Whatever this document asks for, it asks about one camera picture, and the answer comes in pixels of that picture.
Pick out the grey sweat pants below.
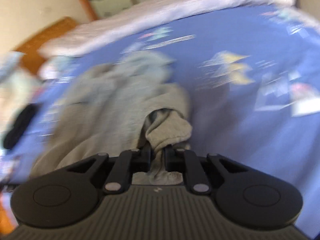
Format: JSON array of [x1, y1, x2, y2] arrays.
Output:
[[30, 50, 193, 185]]

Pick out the black folded garment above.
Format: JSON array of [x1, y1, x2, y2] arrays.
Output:
[[3, 103, 41, 150]]

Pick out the floral pastel pillow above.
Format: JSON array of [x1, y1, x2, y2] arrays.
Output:
[[1, 68, 42, 137]]

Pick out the blue patterned bed sheet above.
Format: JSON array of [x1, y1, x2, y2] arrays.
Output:
[[3, 5, 319, 237]]

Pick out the small white blue pillow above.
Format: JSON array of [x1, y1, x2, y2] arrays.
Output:
[[37, 56, 75, 80]]

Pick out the wooden headboard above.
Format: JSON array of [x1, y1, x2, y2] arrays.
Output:
[[13, 17, 79, 76]]

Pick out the light blue pillow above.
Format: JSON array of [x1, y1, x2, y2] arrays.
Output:
[[0, 51, 24, 82]]

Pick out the white lilac quilt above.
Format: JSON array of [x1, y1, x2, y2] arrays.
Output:
[[38, 0, 296, 58]]

